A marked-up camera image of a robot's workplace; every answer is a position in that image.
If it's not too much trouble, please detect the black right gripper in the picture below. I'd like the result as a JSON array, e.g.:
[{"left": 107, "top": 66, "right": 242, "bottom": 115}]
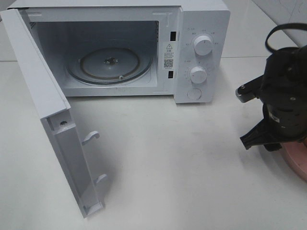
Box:
[{"left": 240, "top": 103, "right": 307, "bottom": 151}]

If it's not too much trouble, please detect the pink round plate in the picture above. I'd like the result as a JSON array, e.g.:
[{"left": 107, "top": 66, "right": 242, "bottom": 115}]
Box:
[{"left": 282, "top": 139, "right": 307, "bottom": 182}]

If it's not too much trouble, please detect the round white door button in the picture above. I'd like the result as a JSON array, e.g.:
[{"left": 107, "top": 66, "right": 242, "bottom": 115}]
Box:
[{"left": 187, "top": 89, "right": 201, "bottom": 100}]

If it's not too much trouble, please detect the white timer knob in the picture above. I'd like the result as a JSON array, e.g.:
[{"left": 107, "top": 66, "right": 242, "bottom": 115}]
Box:
[{"left": 189, "top": 66, "right": 207, "bottom": 84}]

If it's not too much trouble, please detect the white microwave door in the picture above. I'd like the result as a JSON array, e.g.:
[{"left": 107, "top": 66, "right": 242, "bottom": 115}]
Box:
[{"left": 0, "top": 9, "right": 107, "bottom": 218}]

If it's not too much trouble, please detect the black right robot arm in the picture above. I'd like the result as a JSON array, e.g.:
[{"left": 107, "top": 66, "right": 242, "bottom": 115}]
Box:
[{"left": 236, "top": 46, "right": 307, "bottom": 151}]

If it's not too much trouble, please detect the upper white power knob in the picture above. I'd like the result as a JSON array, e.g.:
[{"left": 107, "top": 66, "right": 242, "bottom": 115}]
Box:
[{"left": 193, "top": 35, "right": 213, "bottom": 56}]

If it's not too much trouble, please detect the white microwave oven body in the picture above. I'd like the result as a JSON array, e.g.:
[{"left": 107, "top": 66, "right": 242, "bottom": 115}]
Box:
[{"left": 6, "top": 0, "right": 230, "bottom": 103}]

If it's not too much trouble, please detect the white barcode label sticker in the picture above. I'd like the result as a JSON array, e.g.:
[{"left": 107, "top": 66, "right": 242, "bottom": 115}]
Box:
[{"left": 163, "top": 42, "right": 175, "bottom": 69}]

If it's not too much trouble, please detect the glass microwave turntable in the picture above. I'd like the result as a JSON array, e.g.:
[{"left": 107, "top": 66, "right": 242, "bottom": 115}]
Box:
[{"left": 67, "top": 47, "right": 153, "bottom": 85}]

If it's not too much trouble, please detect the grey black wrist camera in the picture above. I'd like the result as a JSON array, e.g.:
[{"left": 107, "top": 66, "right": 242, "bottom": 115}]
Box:
[{"left": 236, "top": 75, "right": 263, "bottom": 103}]

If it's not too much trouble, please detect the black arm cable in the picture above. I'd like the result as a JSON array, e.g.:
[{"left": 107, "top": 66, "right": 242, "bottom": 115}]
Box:
[{"left": 265, "top": 23, "right": 307, "bottom": 55}]

